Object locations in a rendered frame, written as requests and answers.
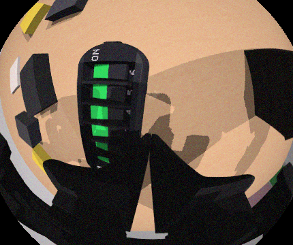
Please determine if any dark grey rounded unit with white label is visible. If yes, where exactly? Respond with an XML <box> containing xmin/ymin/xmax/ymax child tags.
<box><xmin>76</xmin><ymin>41</ymin><xmax>149</xmax><ymax>168</ymax></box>

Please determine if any white flat square plate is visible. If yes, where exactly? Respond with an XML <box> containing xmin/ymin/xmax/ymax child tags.
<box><xmin>10</xmin><ymin>56</ymin><xmax>21</xmax><ymax>93</ymax></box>

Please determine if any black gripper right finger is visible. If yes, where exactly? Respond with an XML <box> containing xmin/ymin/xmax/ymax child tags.
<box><xmin>149</xmin><ymin>133</ymin><xmax>256</xmax><ymax>233</ymax></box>

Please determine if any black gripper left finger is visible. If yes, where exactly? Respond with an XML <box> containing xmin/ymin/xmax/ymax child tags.
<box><xmin>43</xmin><ymin>133</ymin><xmax>151</xmax><ymax>231</ymax></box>

